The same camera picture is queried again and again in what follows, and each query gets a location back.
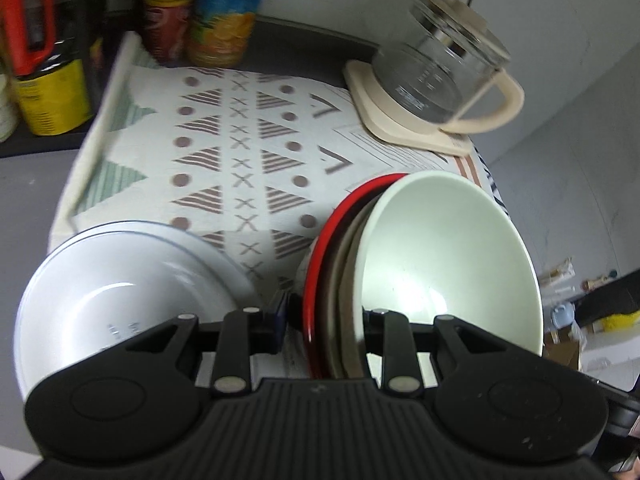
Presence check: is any yellow object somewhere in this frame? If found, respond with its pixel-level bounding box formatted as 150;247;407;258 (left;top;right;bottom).
601;310;640;334

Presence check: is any pale green bowl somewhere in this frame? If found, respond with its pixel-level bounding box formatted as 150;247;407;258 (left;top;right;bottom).
357;170;545;361

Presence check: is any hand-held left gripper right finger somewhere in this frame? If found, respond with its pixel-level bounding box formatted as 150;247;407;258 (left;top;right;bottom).
362;309;507;392

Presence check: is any white jar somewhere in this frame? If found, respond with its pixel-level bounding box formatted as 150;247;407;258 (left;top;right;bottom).
0;74;22;144

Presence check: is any red plate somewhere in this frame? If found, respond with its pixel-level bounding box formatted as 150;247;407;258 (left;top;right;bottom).
301;172;409;381

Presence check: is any yellow tin can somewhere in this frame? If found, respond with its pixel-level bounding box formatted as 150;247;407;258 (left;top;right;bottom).
12;57;94;137

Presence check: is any cream kettle base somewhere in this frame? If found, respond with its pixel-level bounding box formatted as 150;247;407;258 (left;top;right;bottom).
343;59;474;156

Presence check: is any cardboard box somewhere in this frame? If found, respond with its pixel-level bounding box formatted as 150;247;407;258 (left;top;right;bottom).
542;320;584;377

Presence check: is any blue orange snack can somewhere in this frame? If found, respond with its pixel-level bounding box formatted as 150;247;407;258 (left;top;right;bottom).
186;0;277;67

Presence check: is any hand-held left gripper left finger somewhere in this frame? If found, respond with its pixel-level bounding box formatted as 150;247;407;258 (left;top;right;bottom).
125;292;291;394

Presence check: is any glass kettle with cream handle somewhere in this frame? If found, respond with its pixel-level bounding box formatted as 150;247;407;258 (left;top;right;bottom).
370;0;525;136

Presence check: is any white bowl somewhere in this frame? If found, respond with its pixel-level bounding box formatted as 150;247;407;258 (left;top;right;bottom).
14;220;259;402

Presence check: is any patterned white cloth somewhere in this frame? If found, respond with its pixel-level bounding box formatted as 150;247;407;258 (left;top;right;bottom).
47;30;512;381

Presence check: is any red drink can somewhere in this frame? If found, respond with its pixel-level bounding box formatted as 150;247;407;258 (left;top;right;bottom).
141;0;197;66

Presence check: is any beige bowl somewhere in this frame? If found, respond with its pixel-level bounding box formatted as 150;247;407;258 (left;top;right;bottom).
320;194;373;381

